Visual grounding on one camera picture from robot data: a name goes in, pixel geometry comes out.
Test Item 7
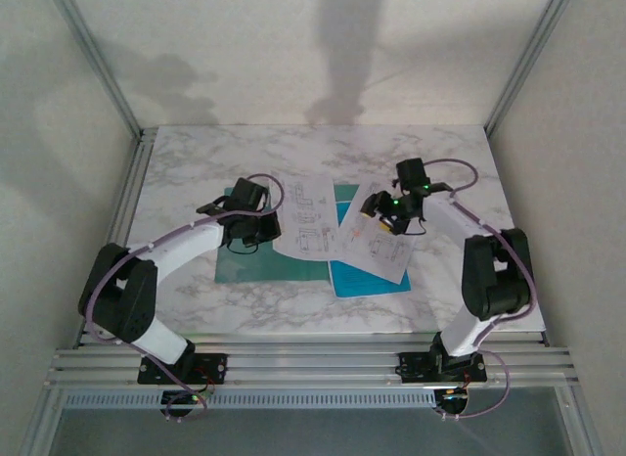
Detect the white printed paper sheet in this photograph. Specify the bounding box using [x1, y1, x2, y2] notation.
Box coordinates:
[328, 180, 418, 285]
[270, 170, 344, 263]

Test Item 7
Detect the teal paper folder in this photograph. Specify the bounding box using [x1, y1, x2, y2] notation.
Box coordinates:
[213, 182, 367, 285]

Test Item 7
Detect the blue printed paper sheet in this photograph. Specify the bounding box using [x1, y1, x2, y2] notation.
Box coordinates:
[328, 199, 412, 300]

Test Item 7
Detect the black control board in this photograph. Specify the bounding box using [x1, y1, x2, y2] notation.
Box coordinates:
[159, 389, 209, 419]
[433, 387, 471, 414]

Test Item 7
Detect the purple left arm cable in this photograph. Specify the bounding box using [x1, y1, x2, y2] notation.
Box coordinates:
[82, 172, 286, 423]

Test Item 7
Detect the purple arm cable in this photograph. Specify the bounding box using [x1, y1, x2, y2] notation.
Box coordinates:
[421, 158, 537, 421]
[82, 172, 286, 423]

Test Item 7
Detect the aluminium side rail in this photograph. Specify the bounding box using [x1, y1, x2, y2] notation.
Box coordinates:
[72, 126, 157, 350]

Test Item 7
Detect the aluminium frame rail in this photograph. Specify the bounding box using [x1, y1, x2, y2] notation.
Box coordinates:
[46, 345, 581, 388]

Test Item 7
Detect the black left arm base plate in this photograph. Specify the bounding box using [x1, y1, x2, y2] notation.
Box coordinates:
[137, 352, 230, 385]

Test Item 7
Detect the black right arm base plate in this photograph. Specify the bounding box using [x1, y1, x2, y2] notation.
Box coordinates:
[396, 350, 488, 385]

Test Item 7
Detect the aluminium frame post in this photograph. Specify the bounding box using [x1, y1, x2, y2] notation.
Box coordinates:
[46, 0, 144, 140]
[482, 0, 581, 137]

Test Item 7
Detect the grey slotted cable duct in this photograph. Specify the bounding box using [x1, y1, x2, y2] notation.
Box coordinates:
[63, 389, 439, 411]

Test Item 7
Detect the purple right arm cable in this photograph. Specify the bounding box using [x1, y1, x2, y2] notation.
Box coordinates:
[421, 158, 537, 421]

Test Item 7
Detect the aluminium frame leg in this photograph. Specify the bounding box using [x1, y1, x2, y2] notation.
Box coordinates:
[18, 387, 66, 456]
[557, 387, 604, 456]

